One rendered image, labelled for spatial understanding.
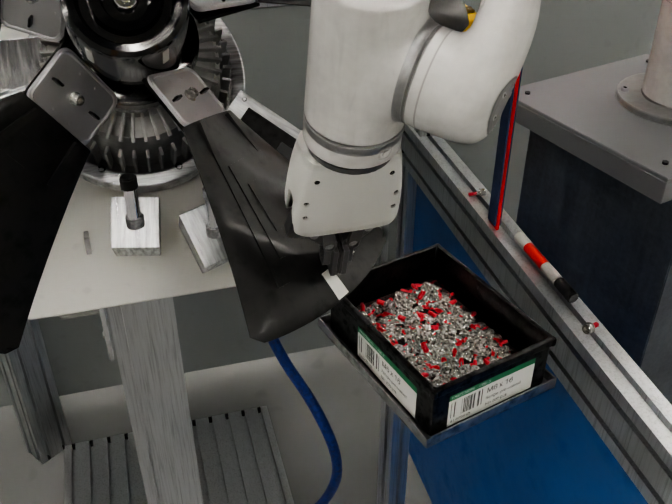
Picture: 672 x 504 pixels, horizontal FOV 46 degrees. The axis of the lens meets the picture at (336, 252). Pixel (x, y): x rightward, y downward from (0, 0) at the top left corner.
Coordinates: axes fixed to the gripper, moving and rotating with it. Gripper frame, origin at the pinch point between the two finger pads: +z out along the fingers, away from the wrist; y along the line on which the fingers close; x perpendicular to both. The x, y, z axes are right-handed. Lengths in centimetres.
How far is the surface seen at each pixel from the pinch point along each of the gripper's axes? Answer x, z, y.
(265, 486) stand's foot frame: -18, 102, 2
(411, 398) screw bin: 11.0, 13.1, -6.6
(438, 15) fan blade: -18.1, -13.7, -14.6
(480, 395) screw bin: 12.6, 12.3, -13.8
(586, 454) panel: 17.1, 24.8, -28.8
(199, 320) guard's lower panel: -62, 102, 9
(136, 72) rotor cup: -17.5, -10.6, 16.6
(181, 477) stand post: -8, 66, 19
